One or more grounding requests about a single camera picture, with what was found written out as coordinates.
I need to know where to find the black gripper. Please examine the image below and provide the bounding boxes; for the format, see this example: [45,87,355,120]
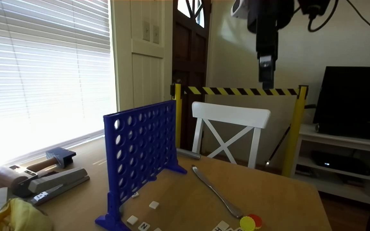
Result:
[247,0,296,90]

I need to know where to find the metal spoon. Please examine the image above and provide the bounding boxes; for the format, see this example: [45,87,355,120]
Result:
[190,164,247,221]

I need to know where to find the yellow ball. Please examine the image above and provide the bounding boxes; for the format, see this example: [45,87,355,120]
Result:
[239,214,257,231]

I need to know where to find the red game disc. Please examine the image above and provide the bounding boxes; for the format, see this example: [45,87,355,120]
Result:
[247,213,264,228]

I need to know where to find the blue connect four board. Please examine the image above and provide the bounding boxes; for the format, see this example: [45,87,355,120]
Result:
[94,99,189,231]

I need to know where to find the yellow black hazard tape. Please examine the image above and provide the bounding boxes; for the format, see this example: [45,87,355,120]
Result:
[181,86,300,97]

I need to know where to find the white cross-back chair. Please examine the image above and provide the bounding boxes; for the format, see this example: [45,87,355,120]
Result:
[190,100,273,169]

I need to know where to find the thin black rod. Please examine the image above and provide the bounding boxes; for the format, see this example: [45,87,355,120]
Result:
[265,126,293,168]

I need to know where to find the dark wooden door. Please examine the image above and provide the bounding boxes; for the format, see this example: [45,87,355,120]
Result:
[171,0,212,151]

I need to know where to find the black television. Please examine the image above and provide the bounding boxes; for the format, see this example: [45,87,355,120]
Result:
[313,65,370,142]

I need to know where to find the white television stand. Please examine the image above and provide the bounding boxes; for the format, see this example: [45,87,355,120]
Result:
[289,123,370,206]

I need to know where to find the black media box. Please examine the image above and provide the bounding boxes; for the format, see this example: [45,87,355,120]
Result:
[311,150,370,177]

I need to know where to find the white window blinds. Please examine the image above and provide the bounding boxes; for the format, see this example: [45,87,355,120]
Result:
[0,0,119,168]

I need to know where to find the grey stapler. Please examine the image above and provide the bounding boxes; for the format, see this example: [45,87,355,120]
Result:
[23,167,92,205]

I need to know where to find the grey handheld device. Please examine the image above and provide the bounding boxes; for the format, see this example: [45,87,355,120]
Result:
[0,164,36,197]

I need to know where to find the yellow cloth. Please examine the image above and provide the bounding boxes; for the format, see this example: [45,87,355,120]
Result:
[0,196,54,231]

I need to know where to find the yellow barrier post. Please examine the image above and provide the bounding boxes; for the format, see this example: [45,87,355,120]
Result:
[170,82,184,150]
[280,83,310,177]

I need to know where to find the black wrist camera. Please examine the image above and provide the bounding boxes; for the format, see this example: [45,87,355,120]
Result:
[298,0,333,18]

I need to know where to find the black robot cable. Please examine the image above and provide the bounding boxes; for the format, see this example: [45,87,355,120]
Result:
[306,0,341,33]

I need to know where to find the thin black wall cable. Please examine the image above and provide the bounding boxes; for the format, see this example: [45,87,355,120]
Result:
[345,0,370,42]

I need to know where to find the blue mallet wooden handle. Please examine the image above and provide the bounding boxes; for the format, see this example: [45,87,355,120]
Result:
[26,146,77,173]

